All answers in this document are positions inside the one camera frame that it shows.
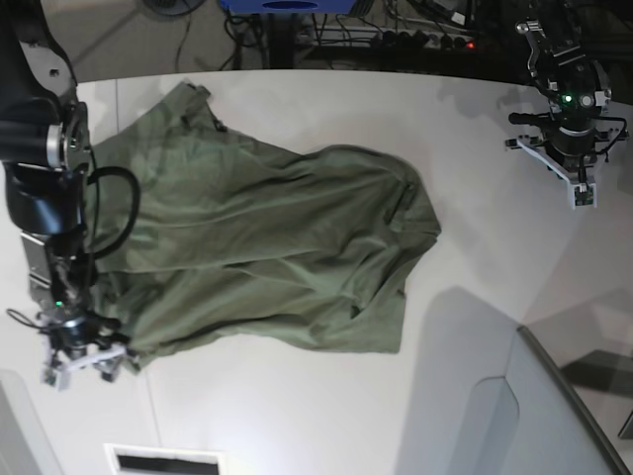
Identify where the green t-shirt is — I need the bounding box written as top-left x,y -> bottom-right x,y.
93,83 -> 441,372

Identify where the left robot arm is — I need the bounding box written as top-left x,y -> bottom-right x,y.
505,1 -> 628,209

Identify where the grey chair backrest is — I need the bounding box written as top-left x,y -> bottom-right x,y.
513,327 -> 631,474

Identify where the black power strip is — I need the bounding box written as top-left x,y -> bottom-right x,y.
297,26 -> 477,52

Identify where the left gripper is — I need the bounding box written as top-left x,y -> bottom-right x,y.
504,113 -> 628,209

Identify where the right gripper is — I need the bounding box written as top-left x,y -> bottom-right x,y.
40,311 -> 132,391

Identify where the blue box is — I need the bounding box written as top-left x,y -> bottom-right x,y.
221,0 -> 356,15

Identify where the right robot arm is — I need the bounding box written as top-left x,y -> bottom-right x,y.
1,1 -> 140,390

